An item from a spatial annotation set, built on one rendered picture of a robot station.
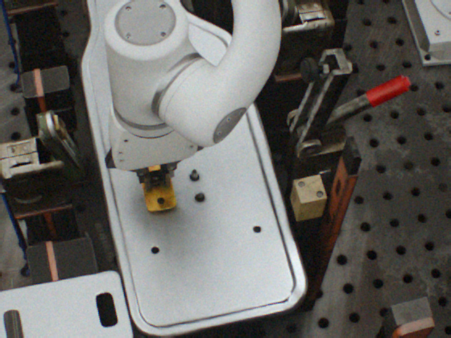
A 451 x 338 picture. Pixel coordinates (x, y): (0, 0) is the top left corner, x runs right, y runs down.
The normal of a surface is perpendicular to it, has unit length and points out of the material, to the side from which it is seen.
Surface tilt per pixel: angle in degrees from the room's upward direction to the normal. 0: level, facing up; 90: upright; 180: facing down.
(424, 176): 0
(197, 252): 0
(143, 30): 2
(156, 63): 90
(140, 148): 90
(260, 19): 42
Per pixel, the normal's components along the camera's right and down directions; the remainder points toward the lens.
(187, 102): -0.38, 0.05
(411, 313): 0.04, -0.46
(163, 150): 0.26, 0.88
